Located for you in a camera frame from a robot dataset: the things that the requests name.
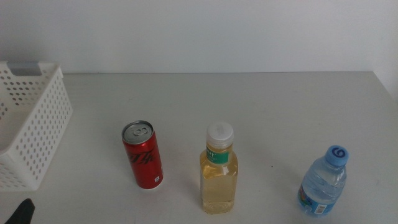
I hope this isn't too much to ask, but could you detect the red cola can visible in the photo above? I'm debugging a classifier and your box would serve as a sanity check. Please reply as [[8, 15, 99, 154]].
[[121, 120, 164, 190]]

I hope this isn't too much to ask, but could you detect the yellow tea bottle green label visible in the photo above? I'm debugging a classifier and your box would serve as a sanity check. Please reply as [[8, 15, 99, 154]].
[[199, 121, 239, 215]]

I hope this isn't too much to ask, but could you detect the small water bottle blue cap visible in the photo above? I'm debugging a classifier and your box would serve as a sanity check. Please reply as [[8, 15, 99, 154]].
[[297, 144, 349, 218]]

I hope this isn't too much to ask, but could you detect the white perforated plastic basket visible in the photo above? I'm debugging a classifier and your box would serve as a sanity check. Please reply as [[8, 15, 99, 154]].
[[0, 60, 74, 192]]

